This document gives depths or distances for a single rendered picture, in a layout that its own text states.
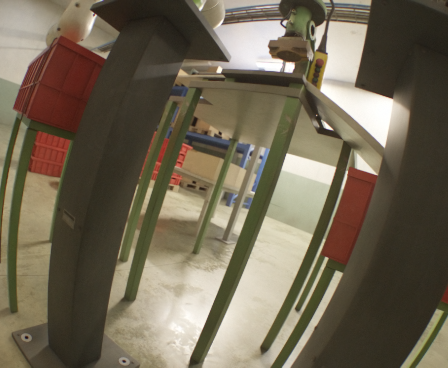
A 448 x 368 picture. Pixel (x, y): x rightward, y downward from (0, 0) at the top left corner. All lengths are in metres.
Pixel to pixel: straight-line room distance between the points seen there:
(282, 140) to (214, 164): 1.62
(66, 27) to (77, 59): 0.11
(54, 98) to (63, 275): 0.42
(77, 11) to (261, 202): 0.74
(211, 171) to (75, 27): 1.84
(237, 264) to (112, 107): 0.51
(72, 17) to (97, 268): 0.64
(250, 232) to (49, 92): 0.65
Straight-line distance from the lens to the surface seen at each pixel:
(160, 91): 0.51
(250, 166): 2.43
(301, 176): 6.22
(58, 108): 0.67
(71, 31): 0.73
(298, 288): 0.96
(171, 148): 0.90
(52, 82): 0.66
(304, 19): 1.08
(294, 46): 0.97
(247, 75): 0.81
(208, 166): 2.28
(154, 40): 0.49
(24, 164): 0.70
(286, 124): 0.68
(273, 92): 0.74
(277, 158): 0.66
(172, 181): 4.73
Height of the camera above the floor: 0.64
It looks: 2 degrees down
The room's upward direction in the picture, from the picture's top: 19 degrees clockwise
